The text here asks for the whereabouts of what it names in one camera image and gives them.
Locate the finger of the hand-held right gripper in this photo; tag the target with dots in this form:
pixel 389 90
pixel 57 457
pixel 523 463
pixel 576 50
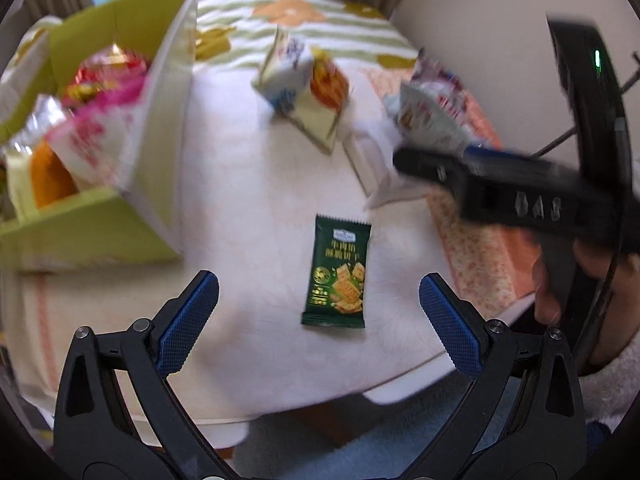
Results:
pixel 430 166

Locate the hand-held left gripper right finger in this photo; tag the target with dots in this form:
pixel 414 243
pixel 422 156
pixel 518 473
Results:
pixel 450 327

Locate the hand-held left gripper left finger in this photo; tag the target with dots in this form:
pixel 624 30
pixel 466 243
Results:
pixel 187 320

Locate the white blue red snack packet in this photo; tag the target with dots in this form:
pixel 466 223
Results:
pixel 425 115
pixel 442 72

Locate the plain white packet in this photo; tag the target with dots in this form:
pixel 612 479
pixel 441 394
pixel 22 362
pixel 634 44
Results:
pixel 372 165

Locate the dark green cracker packet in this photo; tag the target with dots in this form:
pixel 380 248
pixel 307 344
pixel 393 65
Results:
pixel 337 272

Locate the green cardboard box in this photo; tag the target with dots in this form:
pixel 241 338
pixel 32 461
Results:
pixel 150 170

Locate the white orange snack packet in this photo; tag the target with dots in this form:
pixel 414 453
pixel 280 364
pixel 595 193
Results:
pixel 295 85

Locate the pink white snack packet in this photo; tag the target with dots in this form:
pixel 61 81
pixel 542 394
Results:
pixel 90 135

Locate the red yellow snack packet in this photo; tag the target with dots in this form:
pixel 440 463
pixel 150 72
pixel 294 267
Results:
pixel 105 70

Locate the person's right forearm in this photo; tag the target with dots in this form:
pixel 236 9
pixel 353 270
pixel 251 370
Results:
pixel 610 390

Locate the person's right hand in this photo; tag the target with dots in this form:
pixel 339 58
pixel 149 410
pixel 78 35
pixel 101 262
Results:
pixel 547 300

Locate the beige table cloth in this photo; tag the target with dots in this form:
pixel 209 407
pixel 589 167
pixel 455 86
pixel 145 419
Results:
pixel 250 210

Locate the green striped floral blanket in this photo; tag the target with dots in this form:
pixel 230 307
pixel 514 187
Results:
pixel 300 15

